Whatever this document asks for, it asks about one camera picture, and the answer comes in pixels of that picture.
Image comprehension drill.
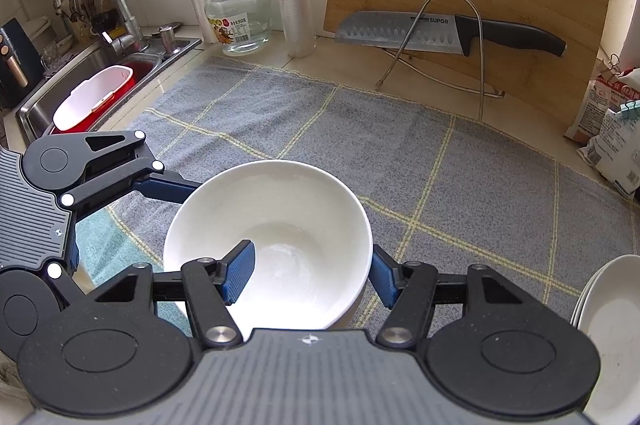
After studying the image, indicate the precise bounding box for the white floral bowl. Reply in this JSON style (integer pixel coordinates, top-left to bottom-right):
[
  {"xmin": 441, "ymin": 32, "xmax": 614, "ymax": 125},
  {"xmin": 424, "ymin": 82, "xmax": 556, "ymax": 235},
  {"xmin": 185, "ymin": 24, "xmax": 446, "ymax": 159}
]
[{"xmin": 163, "ymin": 160, "xmax": 373, "ymax": 335}]

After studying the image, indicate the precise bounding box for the white plate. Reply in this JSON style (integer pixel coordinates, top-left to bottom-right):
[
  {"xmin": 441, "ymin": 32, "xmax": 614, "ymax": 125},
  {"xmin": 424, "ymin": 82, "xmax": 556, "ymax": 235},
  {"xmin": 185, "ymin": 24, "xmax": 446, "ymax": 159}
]
[{"xmin": 570, "ymin": 255, "xmax": 639, "ymax": 424}]

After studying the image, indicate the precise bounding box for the chrome kitchen faucet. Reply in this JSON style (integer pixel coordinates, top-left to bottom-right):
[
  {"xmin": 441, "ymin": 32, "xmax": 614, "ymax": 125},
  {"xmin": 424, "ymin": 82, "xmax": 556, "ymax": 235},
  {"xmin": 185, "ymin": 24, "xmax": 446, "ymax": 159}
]
[{"xmin": 53, "ymin": 0, "xmax": 148, "ymax": 55}]

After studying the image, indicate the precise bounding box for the stainless steel sink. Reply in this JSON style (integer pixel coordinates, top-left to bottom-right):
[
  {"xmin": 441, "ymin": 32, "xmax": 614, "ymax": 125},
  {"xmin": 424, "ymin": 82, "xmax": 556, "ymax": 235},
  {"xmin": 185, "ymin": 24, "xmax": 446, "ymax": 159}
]
[{"xmin": 16, "ymin": 37, "xmax": 202, "ymax": 143}]

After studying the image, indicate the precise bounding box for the red white basin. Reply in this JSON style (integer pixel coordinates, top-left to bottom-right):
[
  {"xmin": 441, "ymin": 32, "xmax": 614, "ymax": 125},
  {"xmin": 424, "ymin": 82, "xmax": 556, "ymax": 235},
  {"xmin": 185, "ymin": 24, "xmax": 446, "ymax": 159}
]
[{"xmin": 51, "ymin": 60, "xmax": 154, "ymax": 133}]

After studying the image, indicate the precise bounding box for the grey checked table mat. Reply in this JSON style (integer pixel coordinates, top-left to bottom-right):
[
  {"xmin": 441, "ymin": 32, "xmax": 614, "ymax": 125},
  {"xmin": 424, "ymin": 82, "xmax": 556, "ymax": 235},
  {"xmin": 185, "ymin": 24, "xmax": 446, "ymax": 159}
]
[{"xmin": 77, "ymin": 58, "xmax": 639, "ymax": 330}]

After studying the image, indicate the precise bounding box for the glass jar with green lid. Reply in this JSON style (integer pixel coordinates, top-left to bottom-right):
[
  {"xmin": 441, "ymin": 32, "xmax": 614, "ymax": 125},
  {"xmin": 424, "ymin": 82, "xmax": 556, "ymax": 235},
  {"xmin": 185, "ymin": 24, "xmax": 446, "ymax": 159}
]
[{"xmin": 204, "ymin": 0, "xmax": 271, "ymax": 56}]

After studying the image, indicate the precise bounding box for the white clipped food bag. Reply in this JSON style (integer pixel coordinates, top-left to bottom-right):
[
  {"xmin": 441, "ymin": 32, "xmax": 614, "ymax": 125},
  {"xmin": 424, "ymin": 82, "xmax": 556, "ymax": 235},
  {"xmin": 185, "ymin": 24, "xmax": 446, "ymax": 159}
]
[{"xmin": 578, "ymin": 100, "xmax": 640, "ymax": 197}]

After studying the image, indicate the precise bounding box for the red white salt bag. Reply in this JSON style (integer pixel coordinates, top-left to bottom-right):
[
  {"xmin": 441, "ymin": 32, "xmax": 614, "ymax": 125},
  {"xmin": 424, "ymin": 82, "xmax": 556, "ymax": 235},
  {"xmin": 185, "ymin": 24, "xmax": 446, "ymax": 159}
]
[{"xmin": 564, "ymin": 59, "xmax": 639, "ymax": 144}]

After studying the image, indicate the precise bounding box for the metal wire board stand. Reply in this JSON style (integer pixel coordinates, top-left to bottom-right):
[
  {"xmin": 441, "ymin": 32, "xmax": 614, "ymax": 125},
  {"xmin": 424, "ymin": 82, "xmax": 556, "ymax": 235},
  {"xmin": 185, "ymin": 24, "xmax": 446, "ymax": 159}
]
[{"xmin": 371, "ymin": 0, "xmax": 486, "ymax": 122}]

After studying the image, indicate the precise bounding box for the black handled kitchen knife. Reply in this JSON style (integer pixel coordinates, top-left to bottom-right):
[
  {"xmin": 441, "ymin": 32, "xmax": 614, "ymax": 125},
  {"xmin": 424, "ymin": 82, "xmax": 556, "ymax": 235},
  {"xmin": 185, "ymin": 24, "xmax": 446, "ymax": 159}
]
[{"xmin": 335, "ymin": 11, "xmax": 566, "ymax": 56}]

